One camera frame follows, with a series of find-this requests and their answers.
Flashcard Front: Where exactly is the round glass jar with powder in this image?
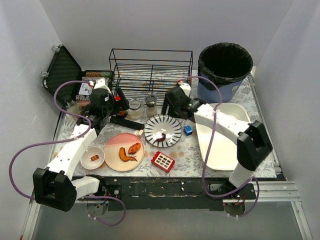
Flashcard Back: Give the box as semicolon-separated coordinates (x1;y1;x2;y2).
128;98;144;120

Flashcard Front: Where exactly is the glass salt grinder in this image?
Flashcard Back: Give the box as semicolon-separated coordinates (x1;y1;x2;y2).
145;95;158;117

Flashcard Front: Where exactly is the dark sauce glass bottle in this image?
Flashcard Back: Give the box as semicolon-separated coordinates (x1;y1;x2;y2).
64;95;82;115

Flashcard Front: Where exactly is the red lid chili sauce jar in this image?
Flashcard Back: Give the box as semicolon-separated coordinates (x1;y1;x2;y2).
115;110;128;118

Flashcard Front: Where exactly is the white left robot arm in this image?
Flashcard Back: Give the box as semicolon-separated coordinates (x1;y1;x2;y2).
32;86;116;212

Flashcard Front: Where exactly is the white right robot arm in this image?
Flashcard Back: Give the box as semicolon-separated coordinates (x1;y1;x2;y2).
163;82;273;199

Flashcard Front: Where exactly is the black rhinestone microphone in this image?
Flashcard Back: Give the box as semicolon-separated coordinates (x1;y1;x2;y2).
109;116;144;130

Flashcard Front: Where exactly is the blue striped white plate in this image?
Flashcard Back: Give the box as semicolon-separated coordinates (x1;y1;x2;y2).
143;114;182;148

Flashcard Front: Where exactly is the purple poker chip stack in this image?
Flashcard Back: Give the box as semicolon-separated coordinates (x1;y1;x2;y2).
81;76;99;82

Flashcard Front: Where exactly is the blue toy brick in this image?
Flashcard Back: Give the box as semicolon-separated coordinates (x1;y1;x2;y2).
183;125;193;136

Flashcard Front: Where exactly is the red tan poker chip stack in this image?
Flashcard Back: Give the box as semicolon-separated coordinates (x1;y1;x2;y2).
85;71;112;78

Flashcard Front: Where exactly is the dark red chili pepper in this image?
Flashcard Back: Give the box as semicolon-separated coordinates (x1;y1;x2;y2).
156;133;166;142

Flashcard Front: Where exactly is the pink white plate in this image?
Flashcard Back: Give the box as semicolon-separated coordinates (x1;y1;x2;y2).
104;132;145;172

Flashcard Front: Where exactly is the red orange food piece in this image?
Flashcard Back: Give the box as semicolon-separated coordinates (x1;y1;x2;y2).
128;142;141;155

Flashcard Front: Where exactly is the orange food slice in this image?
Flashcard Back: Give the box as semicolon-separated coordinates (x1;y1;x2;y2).
118;147;138;162

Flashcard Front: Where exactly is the black poker chip case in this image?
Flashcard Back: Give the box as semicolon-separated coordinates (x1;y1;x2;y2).
41;44;114;108

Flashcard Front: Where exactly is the small sausage piece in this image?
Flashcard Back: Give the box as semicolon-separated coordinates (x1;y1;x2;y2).
90;154;99;161

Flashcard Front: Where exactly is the small white bowl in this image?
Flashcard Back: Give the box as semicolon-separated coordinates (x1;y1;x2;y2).
80;146;105;170

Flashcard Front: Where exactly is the red toy window block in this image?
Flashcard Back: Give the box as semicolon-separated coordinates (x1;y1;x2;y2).
151;151;175;173

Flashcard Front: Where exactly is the blue bin with black bag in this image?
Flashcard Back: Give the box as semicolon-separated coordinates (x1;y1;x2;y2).
197;42;253;103

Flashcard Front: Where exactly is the white rectangular basin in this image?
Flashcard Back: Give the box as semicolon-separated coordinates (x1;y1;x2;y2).
195;102;250;171

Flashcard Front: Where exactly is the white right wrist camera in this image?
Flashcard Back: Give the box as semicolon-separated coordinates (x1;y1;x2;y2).
177;80;191;97

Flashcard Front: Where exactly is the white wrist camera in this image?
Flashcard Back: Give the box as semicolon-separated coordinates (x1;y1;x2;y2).
93;77;111;93
177;80;191;97

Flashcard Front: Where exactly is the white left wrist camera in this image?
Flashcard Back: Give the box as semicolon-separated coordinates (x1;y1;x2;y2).
93;77;111;93

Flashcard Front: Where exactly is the black wire rack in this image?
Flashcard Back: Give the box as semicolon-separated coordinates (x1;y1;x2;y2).
108;48;193;106

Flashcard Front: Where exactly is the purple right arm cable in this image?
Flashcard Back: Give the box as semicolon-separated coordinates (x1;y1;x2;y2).
178;76;261;218

